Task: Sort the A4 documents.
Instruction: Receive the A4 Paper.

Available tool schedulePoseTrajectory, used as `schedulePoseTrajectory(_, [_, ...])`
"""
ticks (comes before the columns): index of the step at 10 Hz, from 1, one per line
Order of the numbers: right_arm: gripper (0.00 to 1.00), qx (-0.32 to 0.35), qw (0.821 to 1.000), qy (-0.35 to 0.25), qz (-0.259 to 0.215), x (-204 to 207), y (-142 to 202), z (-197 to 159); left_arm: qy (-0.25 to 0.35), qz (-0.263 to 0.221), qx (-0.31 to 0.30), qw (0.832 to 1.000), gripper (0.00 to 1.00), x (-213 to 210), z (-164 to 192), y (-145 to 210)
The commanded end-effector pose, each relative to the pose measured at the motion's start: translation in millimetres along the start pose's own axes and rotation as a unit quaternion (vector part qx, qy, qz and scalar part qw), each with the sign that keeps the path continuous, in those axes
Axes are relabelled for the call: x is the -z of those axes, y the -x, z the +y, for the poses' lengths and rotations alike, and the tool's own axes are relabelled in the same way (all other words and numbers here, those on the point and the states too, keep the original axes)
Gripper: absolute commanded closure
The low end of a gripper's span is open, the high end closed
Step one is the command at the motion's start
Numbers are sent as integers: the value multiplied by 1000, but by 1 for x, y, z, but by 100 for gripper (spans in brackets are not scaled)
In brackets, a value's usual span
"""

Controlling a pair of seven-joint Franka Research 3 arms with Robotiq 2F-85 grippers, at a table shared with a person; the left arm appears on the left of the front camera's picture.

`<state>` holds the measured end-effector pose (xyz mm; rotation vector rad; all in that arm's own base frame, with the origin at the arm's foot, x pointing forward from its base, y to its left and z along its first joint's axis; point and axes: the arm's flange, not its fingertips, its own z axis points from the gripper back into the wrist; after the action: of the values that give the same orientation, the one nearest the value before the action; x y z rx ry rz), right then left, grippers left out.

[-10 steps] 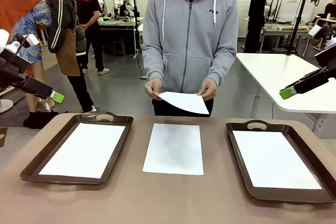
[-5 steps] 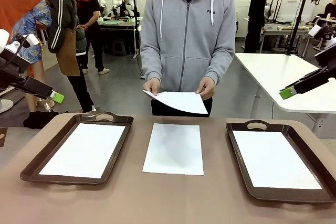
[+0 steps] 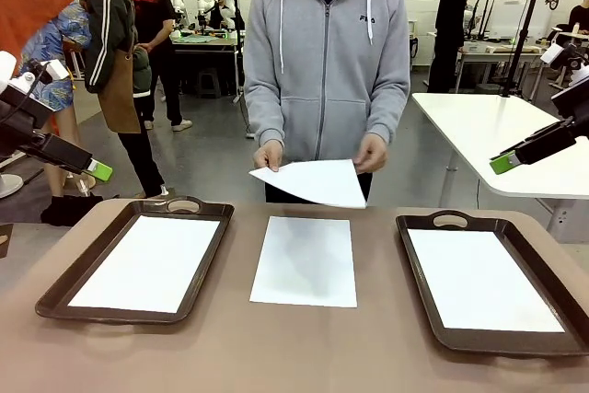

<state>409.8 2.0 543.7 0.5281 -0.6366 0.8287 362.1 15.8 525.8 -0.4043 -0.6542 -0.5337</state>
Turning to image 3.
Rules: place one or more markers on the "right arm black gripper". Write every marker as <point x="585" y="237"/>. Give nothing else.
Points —
<point x="575" y="107"/>

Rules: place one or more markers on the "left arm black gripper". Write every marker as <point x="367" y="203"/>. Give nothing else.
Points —
<point x="18" y="121"/>

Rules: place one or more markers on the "white A4 paper sheet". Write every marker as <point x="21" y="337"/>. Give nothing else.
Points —
<point x="303" y="264"/>
<point x="483" y="282"/>
<point x="147" y="264"/>

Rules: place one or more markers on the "white A4 papers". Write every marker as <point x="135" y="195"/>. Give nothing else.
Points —
<point x="322" y="181"/>

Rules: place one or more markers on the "person's left forearm grey sleeve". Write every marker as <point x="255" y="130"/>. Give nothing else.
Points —
<point x="391" y="107"/>

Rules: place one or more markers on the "person's right forearm grey sleeve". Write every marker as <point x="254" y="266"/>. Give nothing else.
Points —
<point x="264" y="112"/>

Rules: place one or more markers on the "person's left hand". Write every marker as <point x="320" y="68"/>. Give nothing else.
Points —
<point x="372" y="156"/>

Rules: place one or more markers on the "person's right hand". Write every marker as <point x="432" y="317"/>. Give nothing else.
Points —
<point x="269" y="156"/>

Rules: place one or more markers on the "white side table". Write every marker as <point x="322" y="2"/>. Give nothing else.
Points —
<point x="488" y="135"/>

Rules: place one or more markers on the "black bag on floor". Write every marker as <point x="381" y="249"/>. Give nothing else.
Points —
<point x="69" y="211"/>

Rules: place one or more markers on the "white round fan base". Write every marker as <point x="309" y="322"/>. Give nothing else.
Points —
<point x="10" y="187"/>

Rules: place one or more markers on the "black tripod stand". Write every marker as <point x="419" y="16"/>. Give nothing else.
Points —
<point x="522" y="43"/>

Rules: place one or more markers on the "light background workbench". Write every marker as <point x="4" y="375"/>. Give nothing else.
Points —
<point x="497" y="50"/>

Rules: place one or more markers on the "brown wooden object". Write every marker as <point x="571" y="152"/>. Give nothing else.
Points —
<point x="5" y="241"/>

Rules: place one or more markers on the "person in dark puffer jacket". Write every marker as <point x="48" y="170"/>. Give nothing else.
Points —
<point x="142" y="71"/>

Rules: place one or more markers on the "person in blue floral dress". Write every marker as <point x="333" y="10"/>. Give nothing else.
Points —
<point x="60" y="38"/>

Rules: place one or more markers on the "seated person in black top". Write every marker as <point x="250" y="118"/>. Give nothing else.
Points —
<point x="580" y="15"/>

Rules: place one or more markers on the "person in green striped jacket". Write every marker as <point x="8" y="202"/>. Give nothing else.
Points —
<point x="110" y="20"/>

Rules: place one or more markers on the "person in orange garment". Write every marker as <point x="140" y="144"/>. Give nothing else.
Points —
<point x="27" y="6"/>

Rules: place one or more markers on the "standing person in black clothes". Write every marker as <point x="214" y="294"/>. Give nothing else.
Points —
<point x="448" y="20"/>

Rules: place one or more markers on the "brown tray with glossy reflection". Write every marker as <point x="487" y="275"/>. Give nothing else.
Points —
<point x="50" y="305"/>

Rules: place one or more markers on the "grey stool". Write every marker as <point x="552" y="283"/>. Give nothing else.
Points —
<point x="208" y="82"/>

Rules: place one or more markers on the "man in black red-print t-shirt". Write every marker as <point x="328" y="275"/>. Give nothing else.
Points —
<point x="152" y="6"/>

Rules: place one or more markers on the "dark background workbench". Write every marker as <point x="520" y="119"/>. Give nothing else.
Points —
<point x="202" y="41"/>

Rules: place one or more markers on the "brown matte plastic tray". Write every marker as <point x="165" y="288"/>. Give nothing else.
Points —
<point x="423" y="310"/>

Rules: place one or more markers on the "person in grey hoodie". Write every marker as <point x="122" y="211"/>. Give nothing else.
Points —
<point x="326" y="52"/>

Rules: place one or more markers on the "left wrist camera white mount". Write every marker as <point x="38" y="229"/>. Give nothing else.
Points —
<point x="53" y="72"/>

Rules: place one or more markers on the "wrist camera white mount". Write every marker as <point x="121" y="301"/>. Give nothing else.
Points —
<point x="554" y="54"/>
<point x="53" y="72"/>

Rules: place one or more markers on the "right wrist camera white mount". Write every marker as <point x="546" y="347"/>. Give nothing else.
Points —
<point x="554" y="54"/>

